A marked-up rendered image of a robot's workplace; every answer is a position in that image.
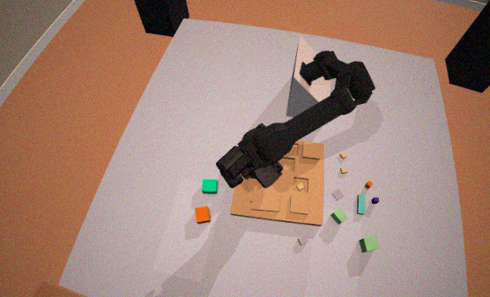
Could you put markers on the turquoise flat block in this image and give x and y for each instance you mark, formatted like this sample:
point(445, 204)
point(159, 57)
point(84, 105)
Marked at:
point(361, 204)

